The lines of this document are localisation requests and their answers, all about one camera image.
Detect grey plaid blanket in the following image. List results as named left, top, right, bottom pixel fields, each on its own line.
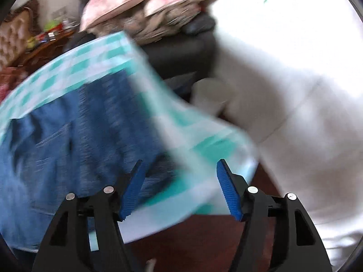
left=125, top=0, right=209, bottom=45

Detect tufted tan leather headboard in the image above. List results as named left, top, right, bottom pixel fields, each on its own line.
left=0, top=0, right=40, bottom=68

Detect teal white checkered sheet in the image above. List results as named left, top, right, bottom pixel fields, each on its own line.
left=0, top=31, right=258, bottom=251

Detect black leather armchair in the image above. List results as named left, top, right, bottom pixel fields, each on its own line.
left=64, top=0, right=219, bottom=102

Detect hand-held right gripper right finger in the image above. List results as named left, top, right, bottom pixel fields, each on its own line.
left=216, top=159, right=332, bottom=272

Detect dark wooden nightstand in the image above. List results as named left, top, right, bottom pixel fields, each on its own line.
left=11, top=30, right=77, bottom=69

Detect large pink floral pillow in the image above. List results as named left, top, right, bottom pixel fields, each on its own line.
left=79, top=0, right=182, bottom=32

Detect red floral quilt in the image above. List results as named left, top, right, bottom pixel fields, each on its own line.
left=0, top=66, right=29, bottom=103

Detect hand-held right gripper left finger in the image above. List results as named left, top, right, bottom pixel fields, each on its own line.
left=32, top=159, right=145, bottom=272

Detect blue denim pants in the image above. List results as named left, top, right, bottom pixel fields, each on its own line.
left=0, top=69, right=182, bottom=251

